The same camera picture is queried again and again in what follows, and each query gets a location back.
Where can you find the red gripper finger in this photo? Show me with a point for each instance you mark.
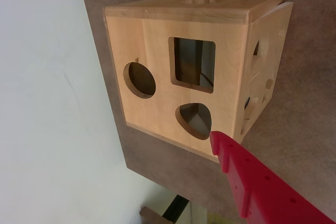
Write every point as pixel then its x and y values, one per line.
pixel 262 192

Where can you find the black post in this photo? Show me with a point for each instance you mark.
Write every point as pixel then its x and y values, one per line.
pixel 174 207

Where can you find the brown wooden board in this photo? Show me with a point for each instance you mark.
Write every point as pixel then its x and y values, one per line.
pixel 152 216

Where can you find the wooden shape sorter box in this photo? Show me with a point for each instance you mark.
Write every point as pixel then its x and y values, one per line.
pixel 147 37

